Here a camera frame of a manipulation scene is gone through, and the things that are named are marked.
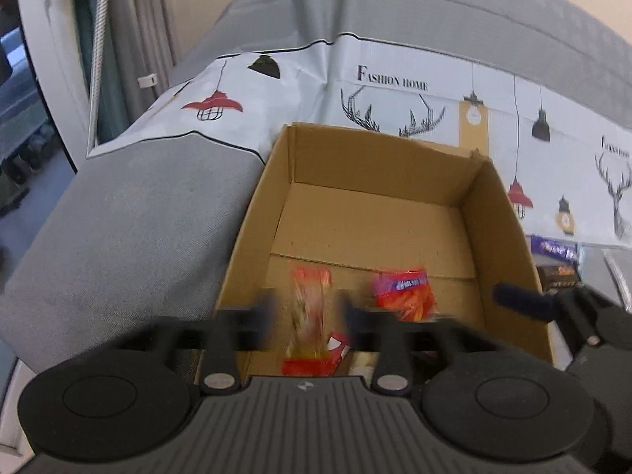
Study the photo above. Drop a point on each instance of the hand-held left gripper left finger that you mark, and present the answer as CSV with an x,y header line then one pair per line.
x,y
264,323

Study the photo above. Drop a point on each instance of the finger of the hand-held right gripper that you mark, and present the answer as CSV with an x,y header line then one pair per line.
x,y
523,301

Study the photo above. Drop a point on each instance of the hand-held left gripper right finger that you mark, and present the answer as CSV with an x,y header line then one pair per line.
x,y
353,323

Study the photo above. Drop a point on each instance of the clear red snack packet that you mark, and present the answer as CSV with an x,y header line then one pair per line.
x,y
308,306

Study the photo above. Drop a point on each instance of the cardboard box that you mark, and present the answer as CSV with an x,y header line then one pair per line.
x,y
370,207

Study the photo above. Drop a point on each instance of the brown snack bar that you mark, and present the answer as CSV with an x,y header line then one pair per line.
x,y
558,276

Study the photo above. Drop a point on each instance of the red snack packet white mark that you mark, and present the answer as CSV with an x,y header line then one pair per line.
x,y
316,364

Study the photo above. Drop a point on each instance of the orange snack packet purple label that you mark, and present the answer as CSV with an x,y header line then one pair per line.
x,y
405,297

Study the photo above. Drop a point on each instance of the purple snack bar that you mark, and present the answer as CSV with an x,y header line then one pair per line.
x,y
554,249

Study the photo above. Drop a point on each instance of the silver snack packet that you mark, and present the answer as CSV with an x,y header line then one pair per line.
x,y
618,274

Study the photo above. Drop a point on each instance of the printed white cloth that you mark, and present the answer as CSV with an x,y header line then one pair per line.
x,y
395,79

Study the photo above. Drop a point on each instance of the white plastic clip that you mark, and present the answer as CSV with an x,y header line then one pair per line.
x,y
147,80

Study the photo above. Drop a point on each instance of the grey curtain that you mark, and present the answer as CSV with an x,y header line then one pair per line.
x,y
140,34

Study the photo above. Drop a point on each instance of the white window frame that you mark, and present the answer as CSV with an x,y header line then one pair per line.
x,y
54,59

